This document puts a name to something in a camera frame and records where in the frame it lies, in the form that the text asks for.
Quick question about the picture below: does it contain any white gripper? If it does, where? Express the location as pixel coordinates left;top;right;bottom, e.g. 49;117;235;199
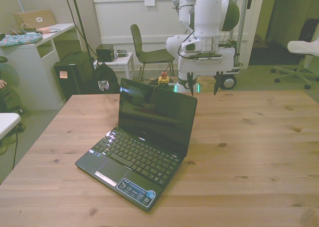
177;47;237;97

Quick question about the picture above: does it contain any black netbook laptop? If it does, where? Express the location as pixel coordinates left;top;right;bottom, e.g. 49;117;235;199
74;78;198;212

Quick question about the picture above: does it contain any white wheeled robot cart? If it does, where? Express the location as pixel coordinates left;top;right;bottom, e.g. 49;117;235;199
220;62;244;91

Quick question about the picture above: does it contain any red emergency stop button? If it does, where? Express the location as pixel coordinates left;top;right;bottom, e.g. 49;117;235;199
158;72;170;85

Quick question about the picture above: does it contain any black plywood chair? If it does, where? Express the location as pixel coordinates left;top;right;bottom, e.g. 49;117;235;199
130;24;175;80

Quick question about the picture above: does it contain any small white side table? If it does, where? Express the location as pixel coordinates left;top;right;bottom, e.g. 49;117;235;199
93;52;136;81

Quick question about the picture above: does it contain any small grey device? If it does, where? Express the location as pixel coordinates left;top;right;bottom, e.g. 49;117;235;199
114;48;129;59

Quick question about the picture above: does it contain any black backpack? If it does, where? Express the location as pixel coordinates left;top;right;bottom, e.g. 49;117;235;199
92;61;121;95

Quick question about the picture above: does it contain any white swivel office chair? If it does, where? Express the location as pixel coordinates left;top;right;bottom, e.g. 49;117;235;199
273;34;319;90

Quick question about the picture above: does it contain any black box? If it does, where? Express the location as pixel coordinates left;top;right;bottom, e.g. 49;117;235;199
95;44;115;63

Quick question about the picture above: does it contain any black bag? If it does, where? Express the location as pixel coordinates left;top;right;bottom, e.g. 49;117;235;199
297;18;319;43

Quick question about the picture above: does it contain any black computer tower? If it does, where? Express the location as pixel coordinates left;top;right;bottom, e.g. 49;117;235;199
53;58;84;101

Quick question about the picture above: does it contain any black tripod stand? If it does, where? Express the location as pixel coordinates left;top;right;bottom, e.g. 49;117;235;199
59;0;98;88

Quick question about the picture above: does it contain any white desk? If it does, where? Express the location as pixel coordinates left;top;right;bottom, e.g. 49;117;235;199
0;22;83;111

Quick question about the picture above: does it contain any cardboard box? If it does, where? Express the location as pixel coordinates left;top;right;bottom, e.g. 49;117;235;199
13;8;56;30

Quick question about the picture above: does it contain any patterned fabric pouch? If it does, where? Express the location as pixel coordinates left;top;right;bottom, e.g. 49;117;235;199
0;31;43;48

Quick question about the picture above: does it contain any white round-edged table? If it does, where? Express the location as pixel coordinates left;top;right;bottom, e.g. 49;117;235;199
0;112;22;141

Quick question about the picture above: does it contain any aluminium frame pole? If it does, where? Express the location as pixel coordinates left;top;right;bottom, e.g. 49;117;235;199
236;0;251;66

